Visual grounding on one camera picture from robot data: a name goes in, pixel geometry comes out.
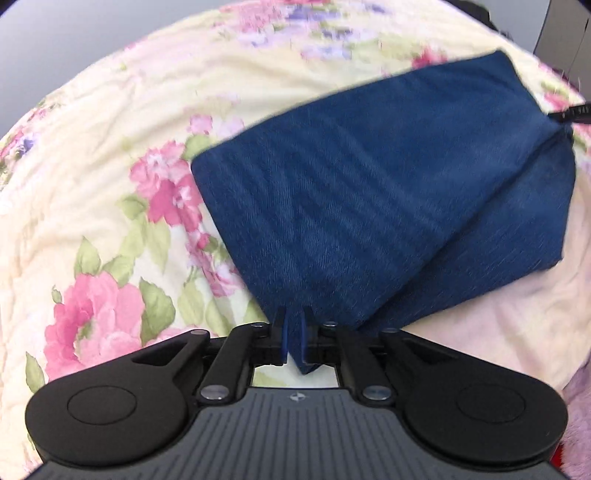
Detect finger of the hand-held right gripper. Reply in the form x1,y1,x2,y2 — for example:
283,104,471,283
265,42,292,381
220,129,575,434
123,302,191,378
549,104,591,126

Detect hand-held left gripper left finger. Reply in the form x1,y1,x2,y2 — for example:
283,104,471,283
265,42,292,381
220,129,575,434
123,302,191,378
131,307,293,403

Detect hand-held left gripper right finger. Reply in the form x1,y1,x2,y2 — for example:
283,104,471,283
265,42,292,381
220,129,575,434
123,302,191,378
299,305,459,403

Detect blue denim pants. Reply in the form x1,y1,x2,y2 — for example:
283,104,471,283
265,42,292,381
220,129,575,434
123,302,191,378
190,48,578,376

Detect grey vertical panel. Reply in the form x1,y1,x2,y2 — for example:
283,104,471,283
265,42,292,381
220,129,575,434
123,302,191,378
533,0,591,95

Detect pale pink sheet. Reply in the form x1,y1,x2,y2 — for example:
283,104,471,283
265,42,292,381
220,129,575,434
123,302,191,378
399,215,591,395

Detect floral bedspread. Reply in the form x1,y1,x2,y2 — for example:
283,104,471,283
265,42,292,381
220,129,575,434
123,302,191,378
0,0,591,462

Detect purple fuzzy blanket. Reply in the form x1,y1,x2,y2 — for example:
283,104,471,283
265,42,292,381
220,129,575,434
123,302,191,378
560,362,591,480

